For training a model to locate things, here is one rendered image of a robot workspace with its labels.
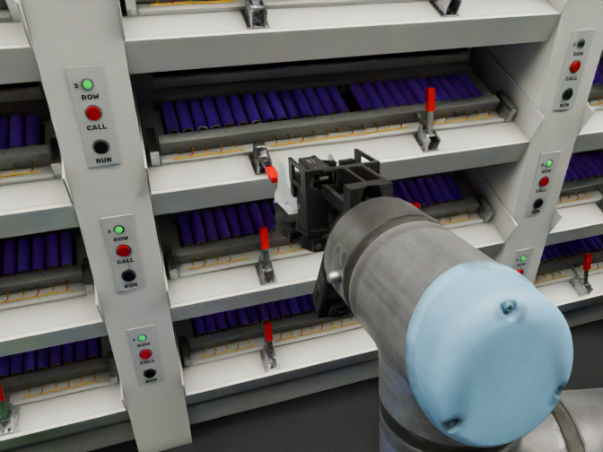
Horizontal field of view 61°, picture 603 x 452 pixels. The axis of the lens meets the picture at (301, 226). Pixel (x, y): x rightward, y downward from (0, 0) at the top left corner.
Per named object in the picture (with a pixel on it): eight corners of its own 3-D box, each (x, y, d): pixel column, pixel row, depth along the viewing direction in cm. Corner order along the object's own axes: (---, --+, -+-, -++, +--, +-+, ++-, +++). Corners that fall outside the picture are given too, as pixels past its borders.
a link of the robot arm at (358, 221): (451, 313, 40) (336, 340, 38) (420, 283, 45) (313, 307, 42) (459, 205, 37) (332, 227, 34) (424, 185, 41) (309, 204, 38)
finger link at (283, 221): (301, 195, 56) (340, 221, 49) (302, 210, 57) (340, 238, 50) (261, 203, 54) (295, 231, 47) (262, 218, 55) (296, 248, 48)
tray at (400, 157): (518, 160, 88) (545, 117, 81) (153, 215, 72) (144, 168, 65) (463, 88, 100) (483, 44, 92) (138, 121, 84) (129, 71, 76)
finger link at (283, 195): (281, 148, 58) (317, 168, 51) (284, 197, 61) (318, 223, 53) (255, 152, 57) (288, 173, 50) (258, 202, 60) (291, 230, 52)
